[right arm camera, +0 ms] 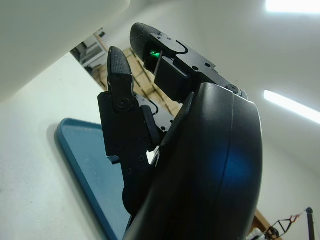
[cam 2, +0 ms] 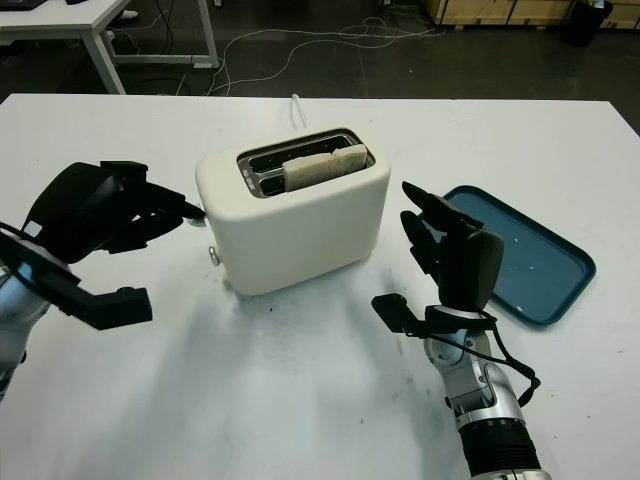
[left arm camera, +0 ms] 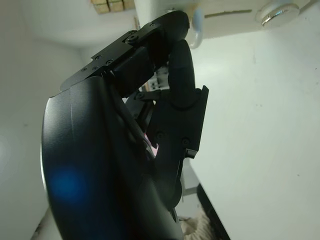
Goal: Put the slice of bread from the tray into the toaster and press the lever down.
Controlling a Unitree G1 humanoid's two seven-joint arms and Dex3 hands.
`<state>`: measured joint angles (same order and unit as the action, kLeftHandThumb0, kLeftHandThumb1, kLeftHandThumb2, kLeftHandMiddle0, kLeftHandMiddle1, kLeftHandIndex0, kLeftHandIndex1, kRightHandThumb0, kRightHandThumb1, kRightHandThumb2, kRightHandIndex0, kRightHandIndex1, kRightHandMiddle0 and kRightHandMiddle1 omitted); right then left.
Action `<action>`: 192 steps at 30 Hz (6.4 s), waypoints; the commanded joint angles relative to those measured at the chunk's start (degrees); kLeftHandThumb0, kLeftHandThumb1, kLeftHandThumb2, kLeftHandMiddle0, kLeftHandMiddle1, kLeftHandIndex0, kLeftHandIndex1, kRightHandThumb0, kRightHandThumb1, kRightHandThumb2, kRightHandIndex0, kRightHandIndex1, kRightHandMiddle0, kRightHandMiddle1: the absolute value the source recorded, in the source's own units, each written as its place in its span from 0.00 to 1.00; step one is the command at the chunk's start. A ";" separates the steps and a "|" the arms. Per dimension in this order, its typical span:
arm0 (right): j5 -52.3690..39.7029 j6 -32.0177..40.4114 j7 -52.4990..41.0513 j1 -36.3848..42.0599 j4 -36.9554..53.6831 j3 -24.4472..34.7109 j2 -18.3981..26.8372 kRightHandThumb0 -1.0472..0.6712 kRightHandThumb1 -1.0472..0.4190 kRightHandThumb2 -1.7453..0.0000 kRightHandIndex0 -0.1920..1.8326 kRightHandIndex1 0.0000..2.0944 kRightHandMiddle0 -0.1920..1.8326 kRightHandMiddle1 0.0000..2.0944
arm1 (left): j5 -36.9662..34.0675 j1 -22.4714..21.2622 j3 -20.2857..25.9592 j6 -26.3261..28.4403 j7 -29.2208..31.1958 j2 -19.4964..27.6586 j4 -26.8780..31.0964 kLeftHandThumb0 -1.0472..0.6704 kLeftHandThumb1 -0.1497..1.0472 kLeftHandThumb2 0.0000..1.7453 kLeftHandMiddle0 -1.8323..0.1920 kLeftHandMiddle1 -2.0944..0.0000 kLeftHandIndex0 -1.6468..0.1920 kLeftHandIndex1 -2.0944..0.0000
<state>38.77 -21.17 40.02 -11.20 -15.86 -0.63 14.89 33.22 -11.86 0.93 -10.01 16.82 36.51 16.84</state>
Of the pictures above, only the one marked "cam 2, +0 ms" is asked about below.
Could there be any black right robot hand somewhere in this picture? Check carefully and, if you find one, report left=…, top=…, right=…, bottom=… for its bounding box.
left=399, top=180, right=505, bottom=314

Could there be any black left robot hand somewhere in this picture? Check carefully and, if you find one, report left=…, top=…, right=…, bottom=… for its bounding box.
left=22, top=160, right=207, bottom=266

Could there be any pale bread slice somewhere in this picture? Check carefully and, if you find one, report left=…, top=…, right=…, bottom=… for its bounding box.
left=282, top=144, right=369, bottom=193

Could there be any blue plastic tray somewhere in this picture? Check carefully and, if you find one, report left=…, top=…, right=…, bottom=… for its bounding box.
left=422, top=185, right=597, bottom=326

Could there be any white two-slot toaster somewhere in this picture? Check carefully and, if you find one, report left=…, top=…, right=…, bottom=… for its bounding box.
left=194, top=126, right=392, bottom=296

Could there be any white office desk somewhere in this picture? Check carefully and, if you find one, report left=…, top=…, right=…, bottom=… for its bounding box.
left=0, top=0, right=220, bottom=95

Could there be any wooden crate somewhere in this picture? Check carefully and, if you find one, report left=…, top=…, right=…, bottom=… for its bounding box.
left=424, top=0, right=640, bottom=30

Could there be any black waste bin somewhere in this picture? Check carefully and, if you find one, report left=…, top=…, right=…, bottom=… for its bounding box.
left=563, top=0, right=614, bottom=49

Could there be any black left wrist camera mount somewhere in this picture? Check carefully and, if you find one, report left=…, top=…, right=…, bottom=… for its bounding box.
left=0, top=230, right=153, bottom=331

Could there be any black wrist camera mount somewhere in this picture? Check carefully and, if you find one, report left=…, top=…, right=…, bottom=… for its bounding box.
left=370, top=293, right=432, bottom=337
left=0, top=230, right=153, bottom=331

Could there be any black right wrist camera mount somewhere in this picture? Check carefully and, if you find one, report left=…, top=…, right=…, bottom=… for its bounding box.
left=370, top=293, right=432, bottom=337

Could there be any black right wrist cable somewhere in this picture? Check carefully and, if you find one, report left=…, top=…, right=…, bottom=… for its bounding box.
left=424, top=309, right=542, bottom=409

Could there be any black floor cable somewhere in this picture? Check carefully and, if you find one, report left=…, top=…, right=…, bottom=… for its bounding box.
left=133, top=0, right=236, bottom=96

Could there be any white toaster power cord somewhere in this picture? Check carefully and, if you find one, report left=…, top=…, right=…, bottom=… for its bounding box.
left=289, top=93, right=309, bottom=129

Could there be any white floor cable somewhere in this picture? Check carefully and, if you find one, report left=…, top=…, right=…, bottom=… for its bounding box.
left=209, top=16, right=444, bottom=96

